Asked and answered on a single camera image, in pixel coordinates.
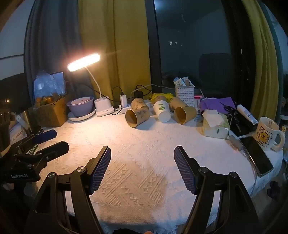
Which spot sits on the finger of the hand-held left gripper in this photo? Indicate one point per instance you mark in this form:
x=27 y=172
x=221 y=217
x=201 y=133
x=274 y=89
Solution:
x=46 y=135
x=57 y=149

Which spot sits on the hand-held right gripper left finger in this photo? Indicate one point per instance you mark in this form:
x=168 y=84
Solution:
x=101 y=171

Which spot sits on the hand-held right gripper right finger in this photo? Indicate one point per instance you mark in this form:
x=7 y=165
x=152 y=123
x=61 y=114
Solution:
x=184 y=171

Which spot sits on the brown paper cup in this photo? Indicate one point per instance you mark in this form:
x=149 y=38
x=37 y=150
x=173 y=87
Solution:
x=139 y=117
x=177 y=102
x=185 y=114
x=139 y=103
x=160 y=99

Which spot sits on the white green-print paper cup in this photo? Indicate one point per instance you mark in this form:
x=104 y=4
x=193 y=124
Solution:
x=162 y=110

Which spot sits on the cardboard box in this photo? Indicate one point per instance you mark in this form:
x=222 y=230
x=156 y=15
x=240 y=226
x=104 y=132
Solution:
x=50 y=114

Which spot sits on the pile of small oranges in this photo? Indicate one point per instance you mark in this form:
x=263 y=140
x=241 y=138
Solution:
x=46 y=100

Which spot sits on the purple bowl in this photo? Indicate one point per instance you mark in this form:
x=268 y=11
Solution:
x=81 y=109

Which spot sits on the white textured tablecloth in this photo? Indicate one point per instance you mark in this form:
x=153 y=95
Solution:
x=144 y=153

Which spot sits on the white plate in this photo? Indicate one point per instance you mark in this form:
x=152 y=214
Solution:
x=88 y=115

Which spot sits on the blue plastic bag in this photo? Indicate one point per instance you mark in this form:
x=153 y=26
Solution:
x=50 y=84

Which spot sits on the tissue pack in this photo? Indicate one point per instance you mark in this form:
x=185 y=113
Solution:
x=213 y=127

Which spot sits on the dark monitor screen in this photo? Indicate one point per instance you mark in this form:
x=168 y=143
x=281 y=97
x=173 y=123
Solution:
x=15 y=90

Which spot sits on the white desk lamp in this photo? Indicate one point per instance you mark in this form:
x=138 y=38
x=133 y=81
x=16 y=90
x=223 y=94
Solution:
x=103 y=108

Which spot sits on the white power strip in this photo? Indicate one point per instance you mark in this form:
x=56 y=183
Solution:
x=126 y=109

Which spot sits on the purple cloth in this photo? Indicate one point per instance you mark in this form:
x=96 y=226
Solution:
x=211 y=104

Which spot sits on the black pouch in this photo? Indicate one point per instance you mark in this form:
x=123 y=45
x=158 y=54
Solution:
x=244 y=127

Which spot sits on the white charger plug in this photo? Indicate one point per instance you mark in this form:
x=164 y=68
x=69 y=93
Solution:
x=123 y=100

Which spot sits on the white plastic basket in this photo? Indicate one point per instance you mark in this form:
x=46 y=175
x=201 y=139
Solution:
x=185 y=95

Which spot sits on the black smartphone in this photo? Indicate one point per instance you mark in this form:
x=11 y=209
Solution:
x=258 y=157

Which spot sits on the yellow packet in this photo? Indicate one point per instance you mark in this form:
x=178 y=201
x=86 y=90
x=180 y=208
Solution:
x=169 y=96

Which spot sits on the black scissors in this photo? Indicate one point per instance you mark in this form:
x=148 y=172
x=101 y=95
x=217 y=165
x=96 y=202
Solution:
x=229 y=108

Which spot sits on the white tube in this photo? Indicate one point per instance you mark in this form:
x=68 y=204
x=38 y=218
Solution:
x=246 y=113

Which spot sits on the black charger plug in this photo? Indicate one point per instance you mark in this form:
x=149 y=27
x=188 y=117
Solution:
x=138 y=94

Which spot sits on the cream cartoon mug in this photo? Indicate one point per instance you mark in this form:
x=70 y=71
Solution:
x=265 y=133

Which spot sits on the bunch of sachets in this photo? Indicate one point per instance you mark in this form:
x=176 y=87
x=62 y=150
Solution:
x=182 y=81

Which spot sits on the grey curtain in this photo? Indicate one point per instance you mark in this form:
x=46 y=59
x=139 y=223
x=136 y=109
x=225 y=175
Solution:
x=51 y=40

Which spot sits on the yellow curtain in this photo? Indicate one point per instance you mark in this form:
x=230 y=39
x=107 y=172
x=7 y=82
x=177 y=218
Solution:
x=263 y=67
x=126 y=45

